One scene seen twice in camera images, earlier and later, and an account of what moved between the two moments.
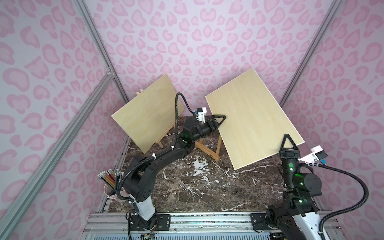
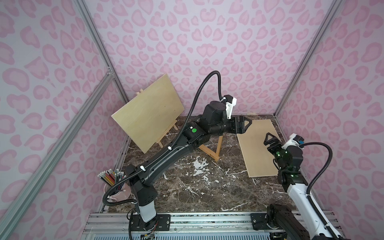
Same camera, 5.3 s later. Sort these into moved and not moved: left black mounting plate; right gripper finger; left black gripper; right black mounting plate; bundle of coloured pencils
Moved: left black gripper; right gripper finger
Not moved: left black mounting plate; right black mounting plate; bundle of coloured pencils
